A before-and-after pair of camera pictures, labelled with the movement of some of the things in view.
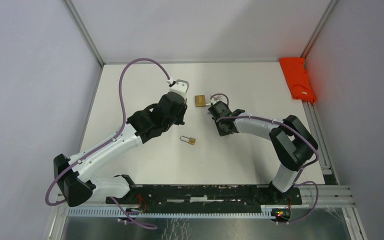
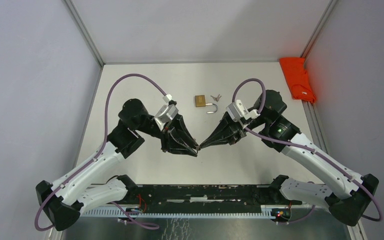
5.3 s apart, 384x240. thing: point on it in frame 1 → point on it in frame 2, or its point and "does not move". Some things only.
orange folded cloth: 294,68 does not move
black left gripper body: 178,120 → 170,127
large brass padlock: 200,100 does not move
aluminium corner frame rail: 319,28 does not move
